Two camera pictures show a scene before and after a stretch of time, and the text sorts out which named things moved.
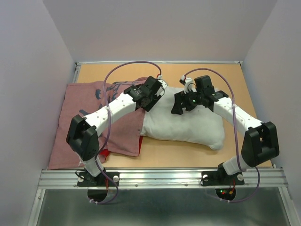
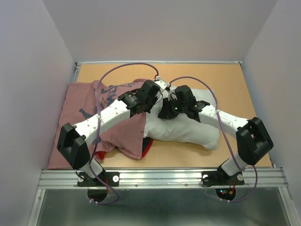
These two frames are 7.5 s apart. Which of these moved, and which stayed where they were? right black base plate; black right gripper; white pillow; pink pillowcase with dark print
Moved: black right gripper
Stayed: right black base plate; white pillow; pink pillowcase with dark print
